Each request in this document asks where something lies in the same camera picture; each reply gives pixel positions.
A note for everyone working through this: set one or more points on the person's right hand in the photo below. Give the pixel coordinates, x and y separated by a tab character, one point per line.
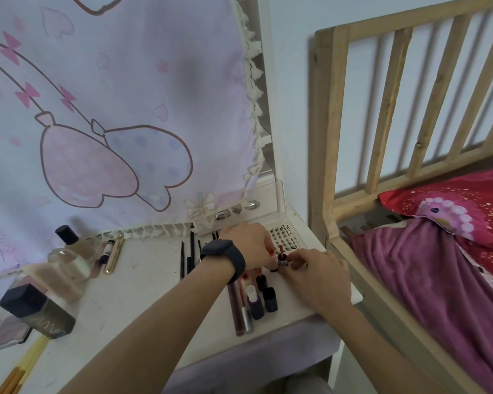
316	279

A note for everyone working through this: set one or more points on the person's left hand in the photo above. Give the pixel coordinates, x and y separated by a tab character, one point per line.
250	242

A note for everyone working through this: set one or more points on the short black makeup pencil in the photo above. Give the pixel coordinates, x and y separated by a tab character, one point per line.
215	235

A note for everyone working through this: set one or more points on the false eyelash tray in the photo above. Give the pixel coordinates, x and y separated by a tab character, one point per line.
287	237

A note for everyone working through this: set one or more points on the beige tube black cap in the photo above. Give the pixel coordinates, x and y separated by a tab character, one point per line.
261	282

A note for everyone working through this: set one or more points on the long black makeup pencil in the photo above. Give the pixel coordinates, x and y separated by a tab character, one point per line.
192	246

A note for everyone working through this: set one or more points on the navy cosmetic tube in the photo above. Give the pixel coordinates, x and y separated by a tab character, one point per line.
255	305

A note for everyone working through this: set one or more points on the black pencil cap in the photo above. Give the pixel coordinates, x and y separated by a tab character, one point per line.
188	264

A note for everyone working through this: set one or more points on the brown pencil white cap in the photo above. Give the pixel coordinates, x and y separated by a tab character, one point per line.
235	309

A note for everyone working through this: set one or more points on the purple drawer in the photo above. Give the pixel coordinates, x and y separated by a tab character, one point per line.
250	357

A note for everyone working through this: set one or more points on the gold makeup pen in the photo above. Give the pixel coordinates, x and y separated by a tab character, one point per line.
114	254

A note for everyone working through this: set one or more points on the small pale tube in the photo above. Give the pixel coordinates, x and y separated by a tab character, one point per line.
105	252

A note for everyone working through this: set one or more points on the pink concealer tube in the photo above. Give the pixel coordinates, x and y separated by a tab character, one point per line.
96	262

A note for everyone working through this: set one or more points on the foundation bottle black cap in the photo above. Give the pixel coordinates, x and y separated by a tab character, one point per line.
67	234

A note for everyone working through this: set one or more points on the peach pump bottle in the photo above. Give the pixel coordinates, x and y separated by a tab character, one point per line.
67	270

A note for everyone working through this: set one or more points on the dark square foundation bottle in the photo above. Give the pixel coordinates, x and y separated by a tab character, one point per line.
37	311

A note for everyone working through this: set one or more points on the person's right forearm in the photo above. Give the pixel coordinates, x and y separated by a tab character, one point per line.
378	357

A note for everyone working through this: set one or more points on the person's left forearm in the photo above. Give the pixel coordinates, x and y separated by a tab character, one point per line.
148	344

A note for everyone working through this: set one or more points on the white dressing table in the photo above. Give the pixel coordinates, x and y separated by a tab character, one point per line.
148	274

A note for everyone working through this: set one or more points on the black smartwatch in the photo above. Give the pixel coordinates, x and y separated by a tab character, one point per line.
224	258

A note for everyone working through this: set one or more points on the silver oval metal fitting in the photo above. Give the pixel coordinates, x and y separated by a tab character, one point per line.
222	215
252	205

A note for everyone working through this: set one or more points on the purple bed sheet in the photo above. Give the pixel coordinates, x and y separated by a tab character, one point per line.
415	291

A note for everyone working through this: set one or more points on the red floral pillow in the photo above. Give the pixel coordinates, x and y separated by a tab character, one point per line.
476	209

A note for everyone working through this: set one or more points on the pink cartoon cloth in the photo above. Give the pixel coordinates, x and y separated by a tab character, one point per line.
107	98

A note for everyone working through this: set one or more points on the wooden bed frame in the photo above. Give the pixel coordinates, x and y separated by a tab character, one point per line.
324	139

